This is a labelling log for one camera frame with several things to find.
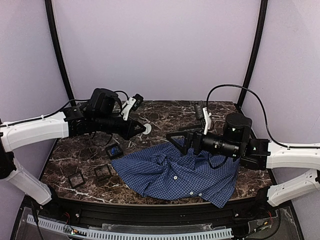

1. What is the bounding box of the black tray middle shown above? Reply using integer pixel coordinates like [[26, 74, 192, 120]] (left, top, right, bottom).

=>
[[94, 164, 112, 181]]

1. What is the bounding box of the black frame post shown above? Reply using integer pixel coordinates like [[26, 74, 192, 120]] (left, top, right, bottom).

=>
[[236, 0, 269, 108], [44, 0, 76, 106]]

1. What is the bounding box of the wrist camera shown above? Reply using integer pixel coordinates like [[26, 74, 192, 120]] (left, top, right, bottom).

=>
[[194, 101, 213, 135], [120, 93, 144, 121]]

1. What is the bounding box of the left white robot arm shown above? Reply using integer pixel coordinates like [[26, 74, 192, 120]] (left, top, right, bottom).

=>
[[0, 88, 152, 206]]

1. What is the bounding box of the white round brooch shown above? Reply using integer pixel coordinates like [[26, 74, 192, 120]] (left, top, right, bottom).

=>
[[142, 123, 152, 135]]

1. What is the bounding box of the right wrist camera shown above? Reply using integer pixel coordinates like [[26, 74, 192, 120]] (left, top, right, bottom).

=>
[[194, 101, 213, 135]]

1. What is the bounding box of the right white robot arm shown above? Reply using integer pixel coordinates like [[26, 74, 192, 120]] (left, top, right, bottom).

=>
[[166, 112, 320, 207]]

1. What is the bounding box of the blue checked shirt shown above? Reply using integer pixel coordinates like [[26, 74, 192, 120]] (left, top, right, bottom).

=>
[[111, 142, 240, 208]]

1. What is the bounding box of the black front aluminium rail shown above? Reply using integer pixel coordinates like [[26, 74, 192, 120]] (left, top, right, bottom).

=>
[[59, 198, 269, 227]]

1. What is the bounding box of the black tray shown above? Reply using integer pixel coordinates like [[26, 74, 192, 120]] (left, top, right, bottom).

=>
[[94, 164, 112, 181], [68, 171, 86, 189], [105, 143, 124, 160]]

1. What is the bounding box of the white slotted cable duct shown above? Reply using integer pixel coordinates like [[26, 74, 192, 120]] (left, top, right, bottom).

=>
[[38, 217, 234, 240]]

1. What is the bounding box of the black tray near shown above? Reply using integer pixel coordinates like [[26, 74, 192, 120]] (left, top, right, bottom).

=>
[[68, 171, 86, 189]]

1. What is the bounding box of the black tray far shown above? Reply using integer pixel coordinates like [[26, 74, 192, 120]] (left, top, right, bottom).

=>
[[105, 143, 124, 160]]

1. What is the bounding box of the left black frame post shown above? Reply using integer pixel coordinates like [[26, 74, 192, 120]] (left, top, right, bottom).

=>
[[44, 0, 76, 106]]

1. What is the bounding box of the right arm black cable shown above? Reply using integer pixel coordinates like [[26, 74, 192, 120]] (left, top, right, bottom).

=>
[[206, 84, 320, 148]]

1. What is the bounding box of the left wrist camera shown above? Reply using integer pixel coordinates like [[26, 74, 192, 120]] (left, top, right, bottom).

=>
[[120, 93, 144, 121]]

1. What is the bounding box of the right black frame post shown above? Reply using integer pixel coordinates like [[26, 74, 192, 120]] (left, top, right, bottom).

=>
[[236, 0, 269, 108]]

